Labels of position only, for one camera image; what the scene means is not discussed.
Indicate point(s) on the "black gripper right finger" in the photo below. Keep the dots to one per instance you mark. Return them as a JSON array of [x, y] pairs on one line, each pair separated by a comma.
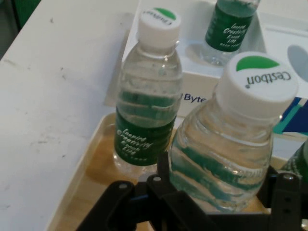
[[286, 204]]

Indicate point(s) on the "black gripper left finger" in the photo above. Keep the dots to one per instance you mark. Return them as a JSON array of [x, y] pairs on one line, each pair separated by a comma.
[[144, 207]]

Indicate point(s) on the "water bottle green label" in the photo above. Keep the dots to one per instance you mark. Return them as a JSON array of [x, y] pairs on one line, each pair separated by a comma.
[[216, 156], [300, 158], [228, 26], [144, 134]]

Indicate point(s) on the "wooden tray cream rim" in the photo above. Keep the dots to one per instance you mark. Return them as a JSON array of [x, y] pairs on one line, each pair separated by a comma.
[[79, 192]]

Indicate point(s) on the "white and blue ByteStyle box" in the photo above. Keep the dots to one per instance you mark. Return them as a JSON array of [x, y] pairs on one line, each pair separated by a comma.
[[199, 79]]

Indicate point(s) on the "green foam block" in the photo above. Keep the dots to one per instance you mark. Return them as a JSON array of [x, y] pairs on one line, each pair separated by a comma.
[[26, 12]]

